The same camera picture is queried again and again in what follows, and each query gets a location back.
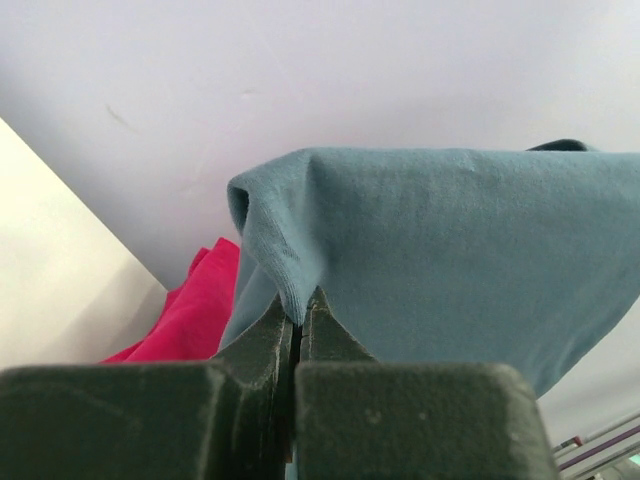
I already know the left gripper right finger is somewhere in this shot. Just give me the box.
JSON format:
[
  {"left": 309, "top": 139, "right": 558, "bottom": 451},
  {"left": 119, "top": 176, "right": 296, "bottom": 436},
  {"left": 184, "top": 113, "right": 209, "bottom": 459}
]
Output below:
[{"left": 294, "top": 290, "right": 558, "bottom": 479}]

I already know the folded magenta t-shirt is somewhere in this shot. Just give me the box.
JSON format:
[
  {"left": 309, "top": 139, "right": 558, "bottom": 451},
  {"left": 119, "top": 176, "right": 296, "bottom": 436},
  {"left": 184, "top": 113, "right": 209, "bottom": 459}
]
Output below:
[{"left": 103, "top": 238, "right": 240, "bottom": 364}]

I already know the teal grey t-shirt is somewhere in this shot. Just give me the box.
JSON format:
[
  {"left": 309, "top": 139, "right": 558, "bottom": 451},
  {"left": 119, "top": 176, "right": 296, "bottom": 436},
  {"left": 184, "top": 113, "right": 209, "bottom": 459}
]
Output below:
[{"left": 222, "top": 143, "right": 639, "bottom": 394}]

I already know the aluminium frame rail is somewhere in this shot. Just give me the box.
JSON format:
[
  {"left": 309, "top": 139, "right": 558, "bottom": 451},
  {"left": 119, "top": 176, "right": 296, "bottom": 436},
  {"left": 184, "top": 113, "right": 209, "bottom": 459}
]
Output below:
[{"left": 555, "top": 414, "right": 639, "bottom": 478}]

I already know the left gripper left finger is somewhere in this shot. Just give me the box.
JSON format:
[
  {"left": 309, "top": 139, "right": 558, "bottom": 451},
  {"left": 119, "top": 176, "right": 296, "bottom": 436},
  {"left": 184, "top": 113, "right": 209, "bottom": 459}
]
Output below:
[{"left": 1, "top": 300, "right": 295, "bottom": 479}]

